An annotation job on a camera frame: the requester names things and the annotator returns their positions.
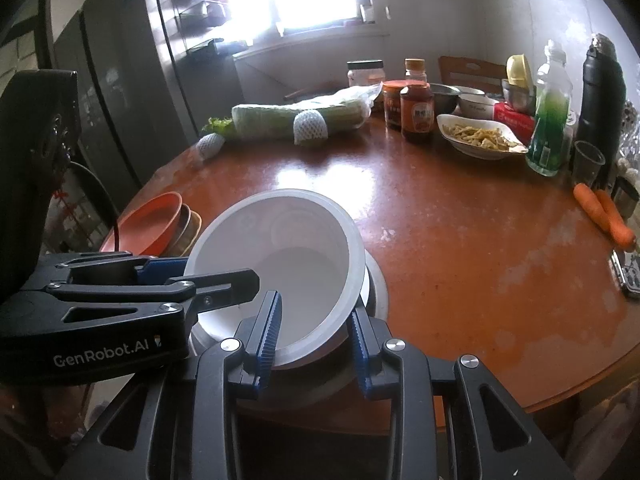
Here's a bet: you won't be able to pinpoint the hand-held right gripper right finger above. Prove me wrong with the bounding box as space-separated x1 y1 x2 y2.
350 305 576 480

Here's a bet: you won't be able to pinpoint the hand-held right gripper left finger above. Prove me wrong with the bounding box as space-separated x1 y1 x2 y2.
52 290 283 480

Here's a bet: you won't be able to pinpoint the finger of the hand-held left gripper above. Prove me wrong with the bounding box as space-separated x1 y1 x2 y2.
39 253 189 287
43 268 261 327

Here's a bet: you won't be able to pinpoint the shallow steel plate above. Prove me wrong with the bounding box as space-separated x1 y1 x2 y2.
165 203 194 258

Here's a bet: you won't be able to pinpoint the pink plastic bowl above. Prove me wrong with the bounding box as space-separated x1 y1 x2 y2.
99 191 184 256

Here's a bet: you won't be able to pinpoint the large steel bowl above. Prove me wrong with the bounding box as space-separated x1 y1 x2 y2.
190 260 391 411

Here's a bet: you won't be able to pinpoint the yellow rimmed plate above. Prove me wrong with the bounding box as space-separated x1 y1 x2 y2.
175 210 203 256

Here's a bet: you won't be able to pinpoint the small white paper bowl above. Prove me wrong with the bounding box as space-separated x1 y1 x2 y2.
184 189 368 371

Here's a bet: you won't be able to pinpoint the grey refrigerator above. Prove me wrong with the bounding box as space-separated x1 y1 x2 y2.
47 0 202 197

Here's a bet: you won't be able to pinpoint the fruit in white foam net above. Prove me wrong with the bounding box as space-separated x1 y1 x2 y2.
195 133 225 165
292 109 330 148

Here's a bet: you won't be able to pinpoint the green lettuce leaves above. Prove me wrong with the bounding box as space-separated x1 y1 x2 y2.
201 116 239 139

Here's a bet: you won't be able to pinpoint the napa cabbage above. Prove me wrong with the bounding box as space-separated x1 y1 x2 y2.
231 85 384 141

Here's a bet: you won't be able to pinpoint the sauce jar with red lid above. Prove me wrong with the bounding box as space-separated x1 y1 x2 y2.
382 79 408 130

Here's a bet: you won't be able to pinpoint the white dish with food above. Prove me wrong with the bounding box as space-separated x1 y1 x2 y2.
436 113 530 161

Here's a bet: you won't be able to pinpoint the brown sauce bottle orange label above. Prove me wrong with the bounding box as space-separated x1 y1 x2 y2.
399 82 435 144

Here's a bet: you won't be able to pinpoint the plastic jar with black lid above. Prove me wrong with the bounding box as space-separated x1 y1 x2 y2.
347 60 386 89

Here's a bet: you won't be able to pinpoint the small steel bowl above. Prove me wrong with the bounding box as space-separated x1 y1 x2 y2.
427 82 462 115

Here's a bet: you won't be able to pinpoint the orange carrot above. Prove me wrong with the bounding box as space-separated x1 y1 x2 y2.
595 190 637 249
573 182 614 234

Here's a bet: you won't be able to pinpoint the white ceramic bowl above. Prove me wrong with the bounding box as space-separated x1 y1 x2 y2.
457 92 500 121

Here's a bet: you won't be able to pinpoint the red tissue box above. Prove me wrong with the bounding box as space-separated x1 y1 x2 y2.
492 101 539 148

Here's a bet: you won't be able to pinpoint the bottle with orange cap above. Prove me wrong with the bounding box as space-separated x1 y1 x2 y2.
404 58 429 84

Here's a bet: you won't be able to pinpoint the clear bottle with green liquid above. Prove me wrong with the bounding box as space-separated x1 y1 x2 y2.
526 40 574 177

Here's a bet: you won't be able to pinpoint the clear plastic cup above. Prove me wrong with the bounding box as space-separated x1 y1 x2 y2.
572 141 607 189

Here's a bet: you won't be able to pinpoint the steel cup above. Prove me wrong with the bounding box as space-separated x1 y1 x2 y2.
501 78 539 115

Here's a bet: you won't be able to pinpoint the wooden chair with slotted back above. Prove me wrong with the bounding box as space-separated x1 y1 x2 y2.
438 56 509 96

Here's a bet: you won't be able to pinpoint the small steel container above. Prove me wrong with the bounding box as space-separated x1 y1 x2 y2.
612 177 640 222

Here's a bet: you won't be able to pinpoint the yellow plastic utensil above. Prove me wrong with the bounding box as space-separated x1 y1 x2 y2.
506 54 535 89

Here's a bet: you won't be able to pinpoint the black thermos flask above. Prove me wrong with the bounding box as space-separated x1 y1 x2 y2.
575 33 626 188

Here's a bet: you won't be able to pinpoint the black cable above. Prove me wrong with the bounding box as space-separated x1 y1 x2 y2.
69 160 122 254

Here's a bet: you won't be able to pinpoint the cluttered wire shelf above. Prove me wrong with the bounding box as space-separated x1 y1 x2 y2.
150 0 237 57

